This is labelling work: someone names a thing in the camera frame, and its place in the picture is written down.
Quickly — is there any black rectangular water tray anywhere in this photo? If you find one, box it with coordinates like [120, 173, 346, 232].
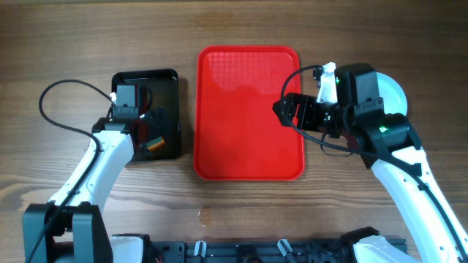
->
[111, 69, 181, 163]

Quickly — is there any green and orange sponge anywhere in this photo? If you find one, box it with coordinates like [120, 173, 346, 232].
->
[144, 137, 165, 152]

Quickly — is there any light blue plate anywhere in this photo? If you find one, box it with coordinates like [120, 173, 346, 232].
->
[377, 72, 408, 115]

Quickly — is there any red plastic tray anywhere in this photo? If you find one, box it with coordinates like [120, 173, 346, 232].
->
[193, 45, 305, 181]

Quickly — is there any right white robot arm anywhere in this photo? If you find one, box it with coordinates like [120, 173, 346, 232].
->
[273, 63, 467, 262]

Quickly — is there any left black cable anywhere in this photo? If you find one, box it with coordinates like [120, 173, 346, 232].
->
[23, 79, 116, 263]

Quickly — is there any right black cable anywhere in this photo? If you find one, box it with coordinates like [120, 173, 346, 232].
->
[279, 64, 468, 253]

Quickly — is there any black cable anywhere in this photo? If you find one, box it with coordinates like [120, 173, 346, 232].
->
[279, 64, 468, 253]
[23, 79, 116, 263]

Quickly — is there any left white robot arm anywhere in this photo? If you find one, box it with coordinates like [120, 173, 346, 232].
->
[23, 84, 169, 262]

